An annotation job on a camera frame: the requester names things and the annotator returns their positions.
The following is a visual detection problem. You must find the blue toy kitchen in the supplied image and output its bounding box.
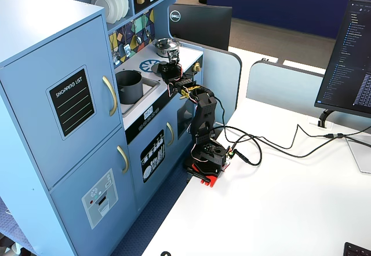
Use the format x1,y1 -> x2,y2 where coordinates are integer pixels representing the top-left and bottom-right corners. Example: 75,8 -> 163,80
0,0 -> 204,256

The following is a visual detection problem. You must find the red table clamp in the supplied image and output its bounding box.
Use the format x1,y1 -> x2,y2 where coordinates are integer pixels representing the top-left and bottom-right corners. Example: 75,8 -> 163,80
185,155 -> 232,188

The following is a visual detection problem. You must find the black keyboard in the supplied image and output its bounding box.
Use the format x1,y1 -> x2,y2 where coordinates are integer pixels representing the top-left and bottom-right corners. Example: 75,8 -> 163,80
343,242 -> 371,256

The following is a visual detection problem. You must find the black Dell monitor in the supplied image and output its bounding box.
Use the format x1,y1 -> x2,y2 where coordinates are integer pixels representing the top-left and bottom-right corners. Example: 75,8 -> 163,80
168,3 -> 233,52

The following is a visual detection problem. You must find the black looped cable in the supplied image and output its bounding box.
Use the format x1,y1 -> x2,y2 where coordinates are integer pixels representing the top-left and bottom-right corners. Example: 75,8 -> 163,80
225,133 -> 371,170

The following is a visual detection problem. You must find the black cable with inline connector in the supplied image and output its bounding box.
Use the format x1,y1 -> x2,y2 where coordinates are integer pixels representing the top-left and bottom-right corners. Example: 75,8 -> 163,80
214,122 -> 371,151

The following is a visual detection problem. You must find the gray pot lid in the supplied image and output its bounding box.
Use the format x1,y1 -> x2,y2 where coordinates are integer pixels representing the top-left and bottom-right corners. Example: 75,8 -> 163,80
151,62 -> 169,75

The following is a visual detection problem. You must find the gold freezer door handle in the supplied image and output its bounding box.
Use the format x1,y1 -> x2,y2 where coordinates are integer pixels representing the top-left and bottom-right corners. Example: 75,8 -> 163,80
117,145 -> 130,174

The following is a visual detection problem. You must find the hanging toy spoon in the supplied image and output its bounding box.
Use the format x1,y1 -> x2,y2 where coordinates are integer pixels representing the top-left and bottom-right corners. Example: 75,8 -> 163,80
143,12 -> 151,39

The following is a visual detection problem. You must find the blue-gray rounded desk divider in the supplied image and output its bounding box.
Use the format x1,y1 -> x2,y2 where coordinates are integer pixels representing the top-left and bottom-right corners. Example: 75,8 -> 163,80
176,39 -> 243,125

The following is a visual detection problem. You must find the gray monitor stand base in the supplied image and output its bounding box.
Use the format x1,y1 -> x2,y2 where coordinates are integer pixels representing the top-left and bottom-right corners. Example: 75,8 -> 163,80
345,136 -> 371,174

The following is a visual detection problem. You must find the gold fridge door handle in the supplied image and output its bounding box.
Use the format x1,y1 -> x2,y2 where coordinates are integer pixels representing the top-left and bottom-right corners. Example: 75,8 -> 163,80
101,75 -> 118,117

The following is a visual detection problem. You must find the blue-gray long desk divider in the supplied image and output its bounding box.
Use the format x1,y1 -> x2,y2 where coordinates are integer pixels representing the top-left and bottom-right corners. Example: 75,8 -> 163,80
246,60 -> 371,134

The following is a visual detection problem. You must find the hanging toy spatula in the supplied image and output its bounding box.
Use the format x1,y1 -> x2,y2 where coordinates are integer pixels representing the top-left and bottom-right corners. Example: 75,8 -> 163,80
122,25 -> 132,57

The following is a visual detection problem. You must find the hanging toy whisk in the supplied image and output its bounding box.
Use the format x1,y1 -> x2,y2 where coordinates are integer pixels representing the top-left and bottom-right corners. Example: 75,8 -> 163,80
111,34 -> 121,65

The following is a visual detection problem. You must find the gray pot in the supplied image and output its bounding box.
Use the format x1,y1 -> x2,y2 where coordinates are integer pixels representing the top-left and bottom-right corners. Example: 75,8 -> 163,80
115,70 -> 144,105

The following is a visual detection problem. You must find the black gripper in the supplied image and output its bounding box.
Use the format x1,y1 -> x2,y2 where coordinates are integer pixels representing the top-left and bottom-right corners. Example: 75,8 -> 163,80
158,59 -> 184,83

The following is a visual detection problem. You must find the black monitor with lit screen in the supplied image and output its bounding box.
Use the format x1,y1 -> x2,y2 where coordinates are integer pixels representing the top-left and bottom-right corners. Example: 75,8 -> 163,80
314,0 -> 371,119

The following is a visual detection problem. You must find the gold dishwasher handle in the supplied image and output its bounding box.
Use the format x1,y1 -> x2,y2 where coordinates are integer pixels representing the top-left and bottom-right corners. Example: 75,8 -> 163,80
166,122 -> 175,147

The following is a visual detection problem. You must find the silver pot with lid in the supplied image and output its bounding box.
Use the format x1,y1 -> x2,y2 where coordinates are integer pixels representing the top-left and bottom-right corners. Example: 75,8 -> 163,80
152,38 -> 181,58

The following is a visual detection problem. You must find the hanging toy ladle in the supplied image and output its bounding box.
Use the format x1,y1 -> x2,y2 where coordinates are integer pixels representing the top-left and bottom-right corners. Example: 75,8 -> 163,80
133,18 -> 143,45

